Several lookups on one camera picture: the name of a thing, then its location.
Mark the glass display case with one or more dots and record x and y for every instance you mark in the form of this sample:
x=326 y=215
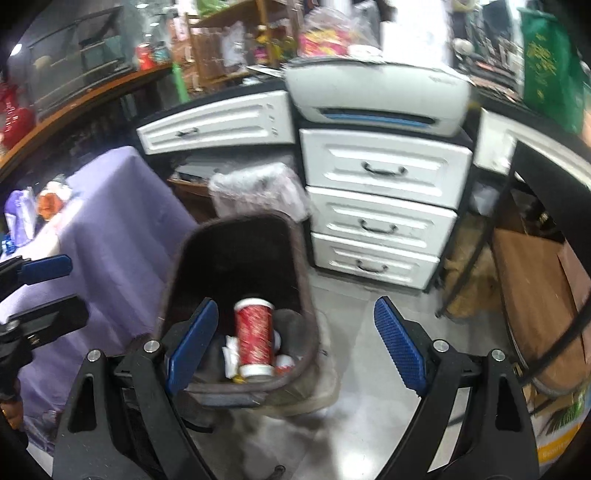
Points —
x=83 y=69

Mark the purple plastic packet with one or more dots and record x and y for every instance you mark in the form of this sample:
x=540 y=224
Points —
x=21 y=217

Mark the red tin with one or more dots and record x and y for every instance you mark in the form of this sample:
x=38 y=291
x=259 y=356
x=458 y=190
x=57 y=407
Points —
x=144 y=57

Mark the dark brown bin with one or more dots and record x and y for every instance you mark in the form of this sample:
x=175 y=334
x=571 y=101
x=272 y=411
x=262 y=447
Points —
x=240 y=258

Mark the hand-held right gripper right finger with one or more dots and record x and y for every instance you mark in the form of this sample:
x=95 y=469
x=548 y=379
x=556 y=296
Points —
x=399 y=346

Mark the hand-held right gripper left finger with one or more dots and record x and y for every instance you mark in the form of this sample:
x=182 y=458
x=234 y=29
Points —
x=194 y=350

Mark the white yellow printed carton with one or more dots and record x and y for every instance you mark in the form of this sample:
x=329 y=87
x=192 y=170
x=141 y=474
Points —
x=554 y=434

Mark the wooden desktop rack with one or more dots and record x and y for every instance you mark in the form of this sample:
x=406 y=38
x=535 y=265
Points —
x=212 y=64

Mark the black folding chair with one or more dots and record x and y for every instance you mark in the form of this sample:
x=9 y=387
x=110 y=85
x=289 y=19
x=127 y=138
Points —
x=531 y=277

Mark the red vase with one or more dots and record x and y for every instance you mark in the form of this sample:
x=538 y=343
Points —
x=16 y=120

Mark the person's left hand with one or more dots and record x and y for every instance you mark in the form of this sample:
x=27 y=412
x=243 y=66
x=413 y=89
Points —
x=11 y=415

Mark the green bottle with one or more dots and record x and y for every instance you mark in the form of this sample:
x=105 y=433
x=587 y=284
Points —
x=181 y=83

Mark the green gift bag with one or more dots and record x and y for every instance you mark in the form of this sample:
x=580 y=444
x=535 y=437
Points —
x=549 y=69

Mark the purple floral tablecloth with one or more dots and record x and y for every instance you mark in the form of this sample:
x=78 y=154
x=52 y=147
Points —
x=115 y=230

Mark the pink plastic bag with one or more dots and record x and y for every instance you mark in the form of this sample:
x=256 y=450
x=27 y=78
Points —
x=328 y=39

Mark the red foam fruit net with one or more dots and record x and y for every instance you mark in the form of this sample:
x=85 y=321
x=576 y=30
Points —
x=50 y=203

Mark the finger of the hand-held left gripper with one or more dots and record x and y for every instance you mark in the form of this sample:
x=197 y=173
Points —
x=60 y=316
x=46 y=267

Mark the wooden counter shelf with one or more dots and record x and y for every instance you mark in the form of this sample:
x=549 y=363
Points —
x=69 y=115

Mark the bin with clear liner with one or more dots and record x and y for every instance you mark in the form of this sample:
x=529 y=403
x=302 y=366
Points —
x=258 y=184

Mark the white printer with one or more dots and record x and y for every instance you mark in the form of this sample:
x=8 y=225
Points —
x=369 y=87

